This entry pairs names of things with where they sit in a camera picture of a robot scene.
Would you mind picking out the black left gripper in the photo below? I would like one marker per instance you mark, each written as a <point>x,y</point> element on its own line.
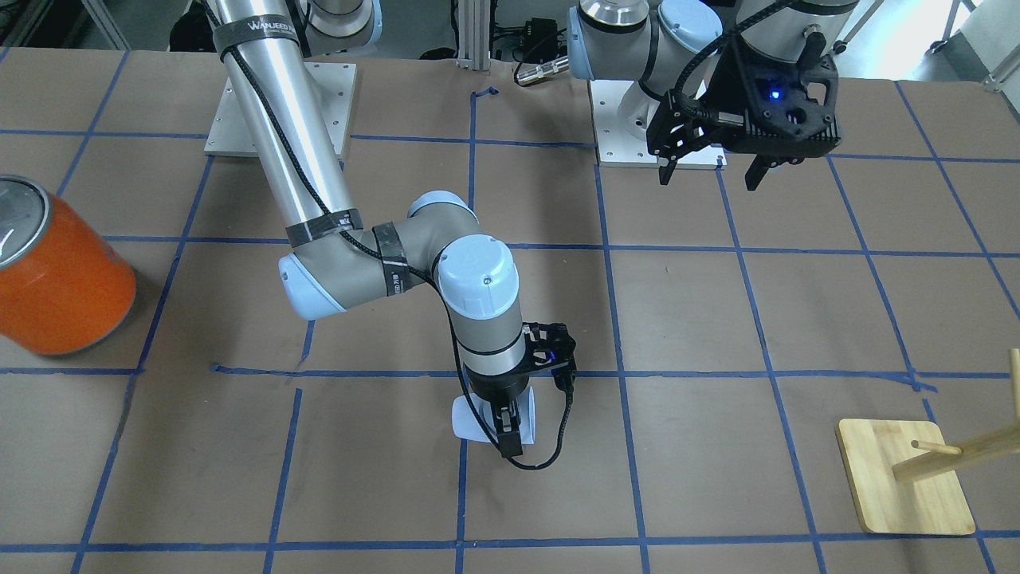
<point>731,89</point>

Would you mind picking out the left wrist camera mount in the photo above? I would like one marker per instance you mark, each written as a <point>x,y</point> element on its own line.
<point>789,108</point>

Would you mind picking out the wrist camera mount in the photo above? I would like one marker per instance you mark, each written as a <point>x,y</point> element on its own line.
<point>550,347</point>
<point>789,108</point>

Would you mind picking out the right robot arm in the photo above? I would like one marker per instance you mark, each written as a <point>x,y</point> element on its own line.
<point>337,263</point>

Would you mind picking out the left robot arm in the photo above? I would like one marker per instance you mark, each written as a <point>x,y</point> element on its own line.
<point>625,40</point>

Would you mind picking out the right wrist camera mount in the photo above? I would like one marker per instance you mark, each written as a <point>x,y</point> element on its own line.
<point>550,347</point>

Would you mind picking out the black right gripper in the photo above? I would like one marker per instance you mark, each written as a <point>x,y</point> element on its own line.
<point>500,392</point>

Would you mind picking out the orange canister with grey lid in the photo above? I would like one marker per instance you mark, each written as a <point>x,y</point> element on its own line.
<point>63,288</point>

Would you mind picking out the light blue plastic cup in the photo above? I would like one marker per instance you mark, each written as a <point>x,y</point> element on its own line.
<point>466,426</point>

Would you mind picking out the silver cylindrical connector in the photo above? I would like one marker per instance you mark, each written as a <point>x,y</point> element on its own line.
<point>542,72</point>

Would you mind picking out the aluminium frame post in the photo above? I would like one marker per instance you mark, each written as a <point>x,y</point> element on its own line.
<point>474,34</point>

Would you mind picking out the wooden mug tree stand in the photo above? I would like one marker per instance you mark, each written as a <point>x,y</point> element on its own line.
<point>903,474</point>

